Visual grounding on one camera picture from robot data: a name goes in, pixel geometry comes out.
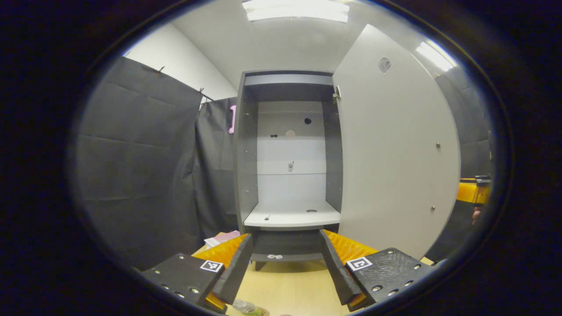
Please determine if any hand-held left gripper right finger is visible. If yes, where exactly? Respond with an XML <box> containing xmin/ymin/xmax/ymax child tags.
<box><xmin>319</xmin><ymin>230</ymin><xmax>435</xmax><ymax>312</ymax></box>

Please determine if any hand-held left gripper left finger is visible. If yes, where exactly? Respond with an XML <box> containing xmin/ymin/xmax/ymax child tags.
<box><xmin>141</xmin><ymin>234</ymin><xmax>254</xmax><ymax>315</ymax></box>

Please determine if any clear bottle with green label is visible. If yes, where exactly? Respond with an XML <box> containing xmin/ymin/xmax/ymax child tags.
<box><xmin>232</xmin><ymin>299</ymin><xmax>269</xmax><ymax>316</ymax></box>

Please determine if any light grey cabinet door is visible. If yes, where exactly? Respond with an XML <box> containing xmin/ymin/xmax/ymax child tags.
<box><xmin>331</xmin><ymin>24</ymin><xmax>461</xmax><ymax>260</ymax></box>

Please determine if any large ceiling light panel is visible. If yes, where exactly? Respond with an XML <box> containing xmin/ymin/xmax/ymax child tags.
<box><xmin>241</xmin><ymin>0</ymin><xmax>350</xmax><ymax>23</ymax></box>

